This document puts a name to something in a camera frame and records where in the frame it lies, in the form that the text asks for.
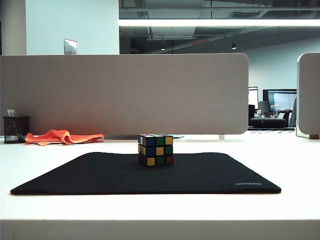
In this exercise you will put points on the multicolour Rubik's cube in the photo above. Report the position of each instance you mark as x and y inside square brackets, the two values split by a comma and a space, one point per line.
[155, 150]

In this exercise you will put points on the black UGREEN mouse pad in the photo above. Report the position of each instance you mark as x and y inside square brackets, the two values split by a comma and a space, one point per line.
[150, 177]

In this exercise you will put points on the wide grey desk divider panel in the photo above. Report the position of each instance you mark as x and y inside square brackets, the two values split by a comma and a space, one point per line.
[125, 95]

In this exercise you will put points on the dark flat monitor base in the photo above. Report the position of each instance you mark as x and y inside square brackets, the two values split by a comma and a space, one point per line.
[120, 137]

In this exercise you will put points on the red ceiling sign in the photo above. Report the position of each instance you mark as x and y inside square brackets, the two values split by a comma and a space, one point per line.
[200, 42]

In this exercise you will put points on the white-framed computer monitor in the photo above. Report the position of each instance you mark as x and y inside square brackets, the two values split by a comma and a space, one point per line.
[253, 96]

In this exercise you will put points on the orange cloth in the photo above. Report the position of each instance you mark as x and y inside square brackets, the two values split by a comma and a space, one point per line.
[62, 137]

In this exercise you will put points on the black ceiling spot lamp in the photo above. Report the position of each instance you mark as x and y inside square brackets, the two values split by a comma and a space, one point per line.
[233, 46]

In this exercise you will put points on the black round cushion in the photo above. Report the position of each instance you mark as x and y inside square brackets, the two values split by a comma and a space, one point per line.
[267, 122]

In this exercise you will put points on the long white ceiling light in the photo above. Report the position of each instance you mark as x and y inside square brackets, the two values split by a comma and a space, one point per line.
[220, 22]

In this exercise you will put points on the clear bottle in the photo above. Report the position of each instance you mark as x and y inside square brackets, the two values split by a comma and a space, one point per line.
[276, 111]

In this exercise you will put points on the black computer monitor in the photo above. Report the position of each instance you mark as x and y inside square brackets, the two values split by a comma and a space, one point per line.
[281, 98]

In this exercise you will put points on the black mesh pen holder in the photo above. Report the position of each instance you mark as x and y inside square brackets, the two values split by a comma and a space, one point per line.
[15, 130]

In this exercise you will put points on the silver clip in pen holder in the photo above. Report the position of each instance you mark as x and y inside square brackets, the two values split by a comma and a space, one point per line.
[11, 113]

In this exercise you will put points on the narrow grey desk divider panel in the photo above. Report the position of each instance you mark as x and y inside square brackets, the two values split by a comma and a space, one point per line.
[310, 95]

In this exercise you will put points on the brown divider foot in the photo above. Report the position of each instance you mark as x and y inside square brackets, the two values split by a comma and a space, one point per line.
[314, 136]

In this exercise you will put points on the white divider bracket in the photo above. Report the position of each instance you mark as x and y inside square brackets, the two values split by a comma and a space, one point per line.
[222, 137]

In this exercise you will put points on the metal wall switch plate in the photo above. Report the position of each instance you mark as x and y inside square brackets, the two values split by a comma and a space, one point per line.
[70, 46]

